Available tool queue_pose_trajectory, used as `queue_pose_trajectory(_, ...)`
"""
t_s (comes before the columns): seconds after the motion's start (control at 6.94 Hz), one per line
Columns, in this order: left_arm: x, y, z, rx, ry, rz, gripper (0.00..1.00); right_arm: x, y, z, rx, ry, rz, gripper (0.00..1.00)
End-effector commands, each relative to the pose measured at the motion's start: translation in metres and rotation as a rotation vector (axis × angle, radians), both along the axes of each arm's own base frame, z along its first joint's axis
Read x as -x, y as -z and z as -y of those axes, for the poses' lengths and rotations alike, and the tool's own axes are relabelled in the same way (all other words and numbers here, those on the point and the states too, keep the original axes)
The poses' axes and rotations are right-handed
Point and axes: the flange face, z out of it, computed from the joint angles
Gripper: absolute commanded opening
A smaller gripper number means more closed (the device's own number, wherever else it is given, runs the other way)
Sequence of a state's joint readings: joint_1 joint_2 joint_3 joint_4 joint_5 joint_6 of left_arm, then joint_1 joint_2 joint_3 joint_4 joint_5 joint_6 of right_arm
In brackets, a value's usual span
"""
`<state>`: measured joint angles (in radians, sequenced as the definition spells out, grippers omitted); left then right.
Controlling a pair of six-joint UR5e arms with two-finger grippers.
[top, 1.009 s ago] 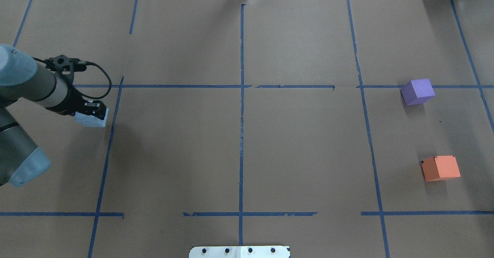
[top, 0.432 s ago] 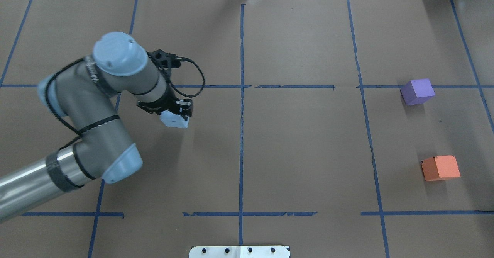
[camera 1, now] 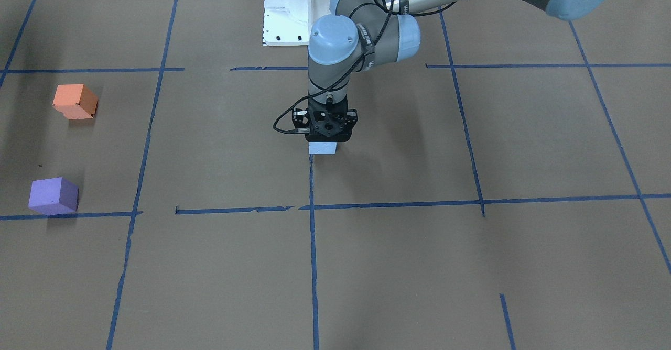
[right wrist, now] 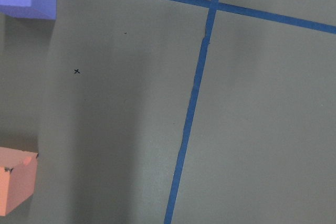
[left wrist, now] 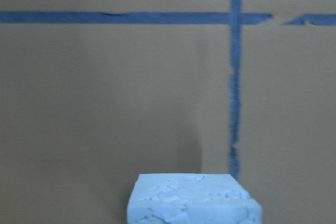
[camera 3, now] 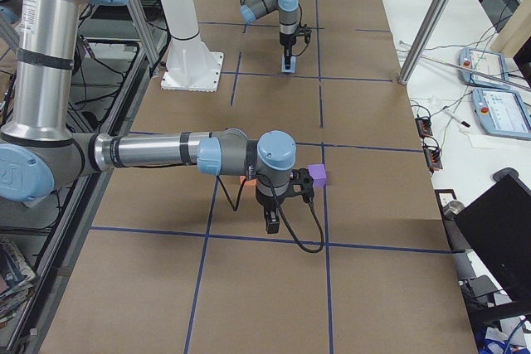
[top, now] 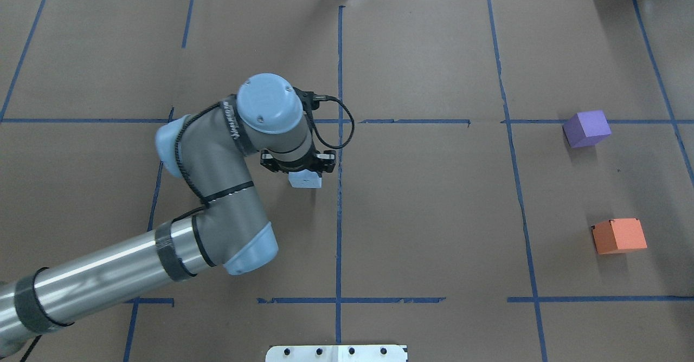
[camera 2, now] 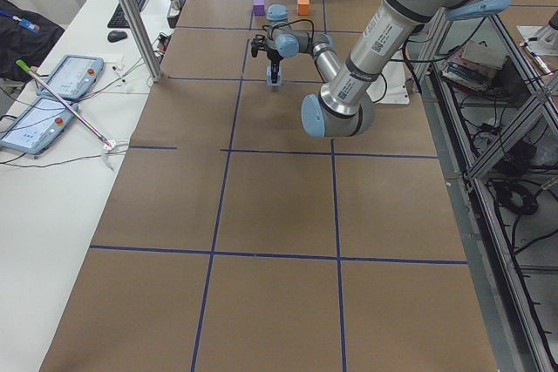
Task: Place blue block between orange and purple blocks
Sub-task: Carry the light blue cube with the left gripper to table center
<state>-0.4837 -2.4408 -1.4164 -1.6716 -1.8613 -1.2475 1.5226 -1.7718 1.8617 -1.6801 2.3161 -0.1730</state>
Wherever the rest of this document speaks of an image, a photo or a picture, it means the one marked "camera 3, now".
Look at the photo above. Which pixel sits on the lower teach pendant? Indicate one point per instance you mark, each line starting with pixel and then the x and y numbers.
pixel 501 113

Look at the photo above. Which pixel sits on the upper teach pendant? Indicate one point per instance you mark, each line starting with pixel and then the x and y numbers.
pixel 487 62

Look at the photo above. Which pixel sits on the orange block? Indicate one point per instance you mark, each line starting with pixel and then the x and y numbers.
pixel 247 182

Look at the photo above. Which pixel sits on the black marker pen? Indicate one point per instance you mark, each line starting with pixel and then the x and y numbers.
pixel 457 118

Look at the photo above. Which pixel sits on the silver metal cup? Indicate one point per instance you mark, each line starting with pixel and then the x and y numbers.
pixel 452 209

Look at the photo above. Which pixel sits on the aluminium frame post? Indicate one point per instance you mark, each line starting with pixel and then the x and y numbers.
pixel 420 42

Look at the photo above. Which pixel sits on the purple block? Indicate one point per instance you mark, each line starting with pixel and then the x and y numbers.
pixel 319 174

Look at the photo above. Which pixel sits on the stack of magazines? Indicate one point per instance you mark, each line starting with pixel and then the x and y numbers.
pixel 17 279

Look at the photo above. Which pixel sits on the upper orange black connector box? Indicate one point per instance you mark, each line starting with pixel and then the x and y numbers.
pixel 423 125

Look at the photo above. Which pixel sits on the black laptop monitor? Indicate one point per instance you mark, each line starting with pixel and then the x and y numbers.
pixel 497 227

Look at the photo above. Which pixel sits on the lower orange black connector box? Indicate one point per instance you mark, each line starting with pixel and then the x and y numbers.
pixel 433 157

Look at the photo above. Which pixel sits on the light blue block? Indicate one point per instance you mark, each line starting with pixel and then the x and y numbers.
pixel 293 65

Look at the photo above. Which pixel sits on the orange black connector box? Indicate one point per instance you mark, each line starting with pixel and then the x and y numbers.
pixel 433 157
pixel 423 125

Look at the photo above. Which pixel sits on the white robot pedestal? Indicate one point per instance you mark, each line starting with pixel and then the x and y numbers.
pixel 190 64

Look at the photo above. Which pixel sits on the teach pendant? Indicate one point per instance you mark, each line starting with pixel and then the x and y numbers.
pixel 487 62
pixel 501 113

